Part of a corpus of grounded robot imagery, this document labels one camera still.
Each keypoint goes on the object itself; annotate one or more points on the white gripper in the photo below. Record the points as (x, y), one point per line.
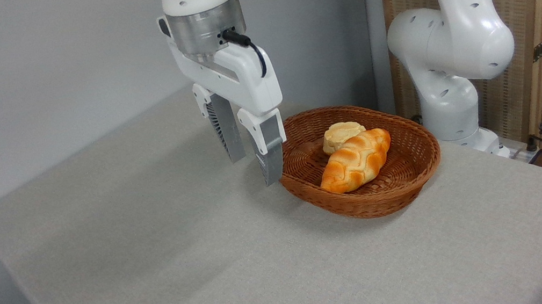
(248, 76)

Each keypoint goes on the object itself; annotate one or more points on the braided golden bread loaf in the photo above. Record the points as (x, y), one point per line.
(356, 160)

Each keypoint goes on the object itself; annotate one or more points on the round pale bread bun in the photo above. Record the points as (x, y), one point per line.
(340, 133)

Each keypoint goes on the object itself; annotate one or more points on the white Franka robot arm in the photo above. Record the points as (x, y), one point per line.
(464, 34)

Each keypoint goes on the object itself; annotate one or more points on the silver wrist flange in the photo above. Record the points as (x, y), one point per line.
(200, 30)

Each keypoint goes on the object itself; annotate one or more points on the white power strip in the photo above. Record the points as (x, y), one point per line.
(521, 154)

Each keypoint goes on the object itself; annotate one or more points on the brown wicker basket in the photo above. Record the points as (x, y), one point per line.
(405, 174)

